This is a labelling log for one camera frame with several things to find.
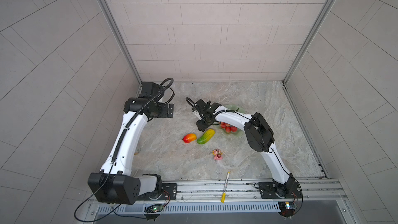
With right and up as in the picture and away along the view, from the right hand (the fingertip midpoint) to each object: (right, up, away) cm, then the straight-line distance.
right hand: (201, 126), depth 95 cm
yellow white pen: (+11, -27, -25) cm, 38 cm away
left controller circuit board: (-20, -30, -28) cm, 46 cm away
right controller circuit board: (+39, -31, -27) cm, 57 cm away
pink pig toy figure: (+9, -11, -16) cm, 22 cm away
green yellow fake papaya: (+3, -4, -10) cm, 11 cm away
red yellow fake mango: (-7, -5, -10) cm, 13 cm away
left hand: (-16, +13, -19) cm, 28 cm away
